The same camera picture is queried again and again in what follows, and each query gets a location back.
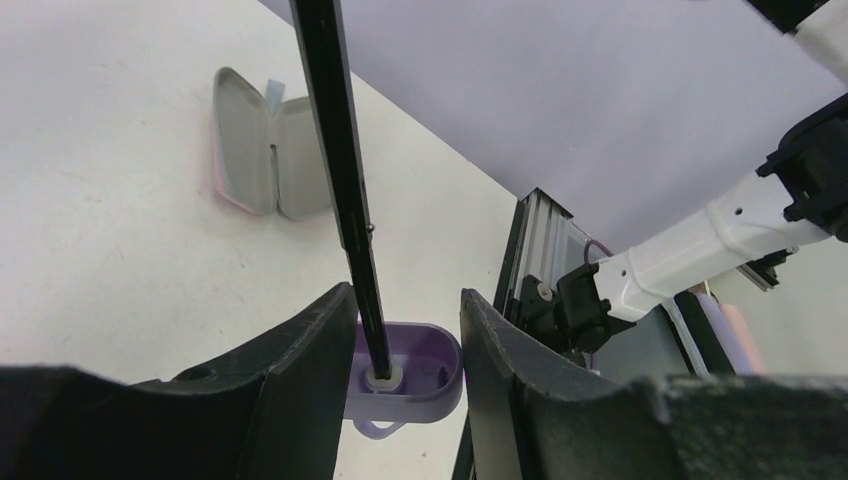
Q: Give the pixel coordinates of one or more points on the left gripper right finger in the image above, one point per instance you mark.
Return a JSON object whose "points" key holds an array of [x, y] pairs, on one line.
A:
{"points": [[535, 415]]}

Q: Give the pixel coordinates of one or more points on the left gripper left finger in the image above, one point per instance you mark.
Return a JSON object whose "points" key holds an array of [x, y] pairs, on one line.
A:
{"points": [[271, 408]]}

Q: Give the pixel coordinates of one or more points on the lilac folding umbrella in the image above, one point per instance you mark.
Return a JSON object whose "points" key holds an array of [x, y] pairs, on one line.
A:
{"points": [[402, 372]]}

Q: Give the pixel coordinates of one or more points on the pink umbrella case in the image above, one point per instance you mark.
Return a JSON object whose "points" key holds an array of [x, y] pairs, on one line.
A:
{"points": [[267, 155]]}

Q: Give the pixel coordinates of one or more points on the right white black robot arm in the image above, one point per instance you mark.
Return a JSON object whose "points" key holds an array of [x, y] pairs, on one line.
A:
{"points": [[797, 196]]}

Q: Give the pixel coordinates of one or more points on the aluminium frame rail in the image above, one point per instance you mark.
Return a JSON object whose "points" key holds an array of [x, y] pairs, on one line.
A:
{"points": [[543, 245]]}

